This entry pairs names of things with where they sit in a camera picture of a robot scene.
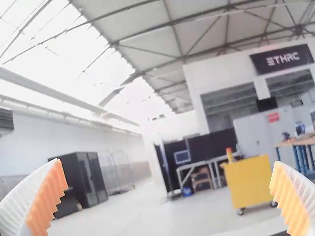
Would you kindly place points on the black partition booth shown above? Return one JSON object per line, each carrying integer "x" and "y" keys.
{"x": 211, "y": 145}

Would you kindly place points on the grey metal table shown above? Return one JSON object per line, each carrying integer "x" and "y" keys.
{"x": 197, "y": 169}

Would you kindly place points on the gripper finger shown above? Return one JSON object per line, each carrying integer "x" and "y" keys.
{"x": 295, "y": 196}
{"x": 27, "y": 204}

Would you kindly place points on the black wall sign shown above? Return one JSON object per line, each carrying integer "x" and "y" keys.
{"x": 283, "y": 59}

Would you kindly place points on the yellow wheeled cart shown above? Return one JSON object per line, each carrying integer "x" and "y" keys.
{"x": 248, "y": 184}

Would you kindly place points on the blue frame workbench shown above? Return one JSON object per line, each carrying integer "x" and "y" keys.
{"x": 300, "y": 152}

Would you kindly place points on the grey metal cabinet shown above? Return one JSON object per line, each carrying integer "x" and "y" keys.
{"x": 251, "y": 135}

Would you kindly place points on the black server cabinet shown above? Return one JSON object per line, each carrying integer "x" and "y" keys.
{"x": 83, "y": 177}

